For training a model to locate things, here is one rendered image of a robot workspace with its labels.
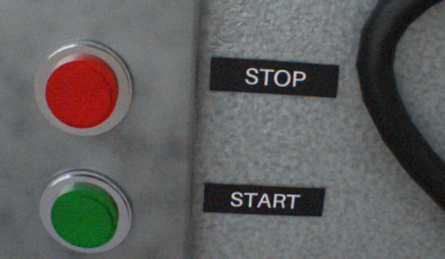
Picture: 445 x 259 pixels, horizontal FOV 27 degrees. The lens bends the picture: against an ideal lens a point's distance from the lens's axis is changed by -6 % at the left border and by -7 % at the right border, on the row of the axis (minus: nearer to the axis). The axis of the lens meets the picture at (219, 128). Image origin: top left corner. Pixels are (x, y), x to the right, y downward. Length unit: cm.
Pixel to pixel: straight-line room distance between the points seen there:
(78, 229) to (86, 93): 6
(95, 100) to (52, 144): 3
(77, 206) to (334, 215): 10
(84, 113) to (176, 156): 4
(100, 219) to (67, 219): 1
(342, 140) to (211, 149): 5
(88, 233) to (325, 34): 11
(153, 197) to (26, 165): 5
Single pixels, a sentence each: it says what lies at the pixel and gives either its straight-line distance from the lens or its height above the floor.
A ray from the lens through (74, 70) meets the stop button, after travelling 33.
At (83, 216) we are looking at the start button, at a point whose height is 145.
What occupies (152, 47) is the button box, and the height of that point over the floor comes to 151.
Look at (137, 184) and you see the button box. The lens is 36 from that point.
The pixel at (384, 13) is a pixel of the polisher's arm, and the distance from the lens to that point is 33.
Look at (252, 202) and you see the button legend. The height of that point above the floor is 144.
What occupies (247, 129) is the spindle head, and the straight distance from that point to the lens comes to 36.
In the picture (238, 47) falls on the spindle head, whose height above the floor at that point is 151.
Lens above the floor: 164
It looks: 27 degrees down
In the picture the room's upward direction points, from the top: 3 degrees clockwise
